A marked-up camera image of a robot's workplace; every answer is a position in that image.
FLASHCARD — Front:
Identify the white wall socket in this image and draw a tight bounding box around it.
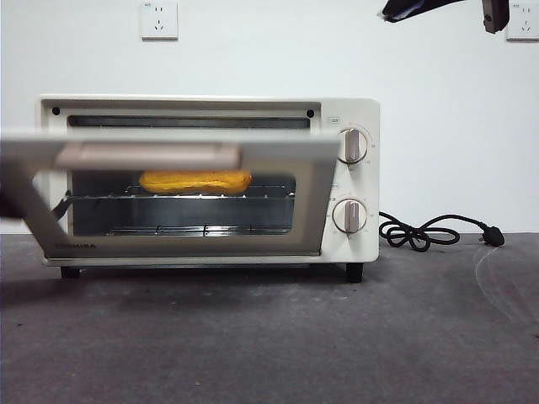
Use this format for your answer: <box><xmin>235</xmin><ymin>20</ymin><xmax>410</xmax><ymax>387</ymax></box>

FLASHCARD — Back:
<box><xmin>141</xmin><ymin>0</ymin><xmax>179</xmax><ymax>42</ymax></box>
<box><xmin>505</xmin><ymin>0</ymin><xmax>539</xmax><ymax>42</ymax></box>

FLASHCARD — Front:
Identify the cream temperature knob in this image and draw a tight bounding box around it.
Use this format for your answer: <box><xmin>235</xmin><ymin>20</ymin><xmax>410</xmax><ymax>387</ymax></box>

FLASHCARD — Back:
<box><xmin>337</xmin><ymin>127</ymin><xmax>372</xmax><ymax>166</ymax></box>

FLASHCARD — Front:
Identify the cream timer knob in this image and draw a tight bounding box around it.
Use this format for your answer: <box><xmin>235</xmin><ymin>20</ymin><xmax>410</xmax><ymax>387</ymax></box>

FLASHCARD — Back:
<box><xmin>332</xmin><ymin>197</ymin><xmax>368</xmax><ymax>235</ymax></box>

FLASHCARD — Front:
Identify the metal wire oven rack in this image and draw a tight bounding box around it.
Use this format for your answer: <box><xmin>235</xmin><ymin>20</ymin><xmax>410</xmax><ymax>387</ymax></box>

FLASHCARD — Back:
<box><xmin>65</xmin><ymin>184</ymin><xmax>297</xmax><ymax>202</ymax></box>

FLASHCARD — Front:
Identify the black oven power cable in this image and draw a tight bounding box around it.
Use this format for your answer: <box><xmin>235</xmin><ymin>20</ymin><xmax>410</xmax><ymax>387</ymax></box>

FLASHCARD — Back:
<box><xmin>378</xmin><ymin>212</ymin><xmax>505</xmax><ymax>253</ymax></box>

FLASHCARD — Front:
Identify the glass oven door with handle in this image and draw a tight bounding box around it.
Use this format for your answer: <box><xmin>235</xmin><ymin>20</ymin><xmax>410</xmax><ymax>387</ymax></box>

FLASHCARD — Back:
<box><xmin>0</xmin><ymin>127</ymin><xmax>343</xmax><ymax>258</ymax></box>

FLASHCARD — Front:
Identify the yellow corn cob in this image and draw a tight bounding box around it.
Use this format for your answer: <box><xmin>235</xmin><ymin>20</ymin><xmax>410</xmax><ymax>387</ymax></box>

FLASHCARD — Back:
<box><xmin>138</xmin><ymin>168</ymin><xmax>254</xmax><ymax>197</ymax></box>

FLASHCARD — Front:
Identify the cream Toshiba toaster oven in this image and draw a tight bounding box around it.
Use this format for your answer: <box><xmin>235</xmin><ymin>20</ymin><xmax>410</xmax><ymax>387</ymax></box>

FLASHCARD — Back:
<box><xmin>37</xmin><ymin>96</ymin><xmax>381</xmax><ymax>284</ymax></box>

